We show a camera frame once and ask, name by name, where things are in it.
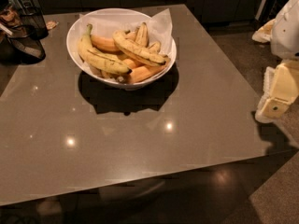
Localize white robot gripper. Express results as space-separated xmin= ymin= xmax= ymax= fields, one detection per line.
xmin=255 ymin=0 xmax=299 ymax=123

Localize long spotted yellow banana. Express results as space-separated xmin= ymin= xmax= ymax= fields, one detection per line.
xmin=112 ymin=30 xmax=167 ymax=66

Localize small yellow banana right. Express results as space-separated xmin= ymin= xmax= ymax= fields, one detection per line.
xmin=148 ymin=41 xmax=161 ymax=53

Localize black mesh basket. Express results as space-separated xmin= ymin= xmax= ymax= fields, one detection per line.
xmin=7 ymin=25 xmax=46 ymax=64

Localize white paper liner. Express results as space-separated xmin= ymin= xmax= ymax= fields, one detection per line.
xmin=77 ymin=8 xmax=176 ymax=57

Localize upright yellow banana back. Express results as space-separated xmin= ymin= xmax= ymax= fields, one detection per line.
xmin=135 ymin=22 xmax=149 ymax=47

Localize black mesh pen holder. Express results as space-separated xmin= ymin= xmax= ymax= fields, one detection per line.
xmin=19 ymin=7 xmax=49 ymax=39

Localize white bowl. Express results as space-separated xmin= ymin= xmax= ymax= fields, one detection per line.
xmin=66 ymin=18 xmax=177 ymax=91

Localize orange ripe banana left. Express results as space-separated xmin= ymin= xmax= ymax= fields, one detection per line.
xmin=91 ymin=35 xmax=119 ymax=52

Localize orange banana middle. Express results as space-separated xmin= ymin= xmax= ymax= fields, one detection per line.
xmin=123 ymin=58 xmax=143 ymax=69

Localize large yellow front-left banana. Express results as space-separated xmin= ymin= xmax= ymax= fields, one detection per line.
xmin=78 ymin=24 xmax=132 ymax=76

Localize small crumpled wrapper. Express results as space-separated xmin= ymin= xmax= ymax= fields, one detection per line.
xmin=46 ymin=21 xmax=58 ymax=30

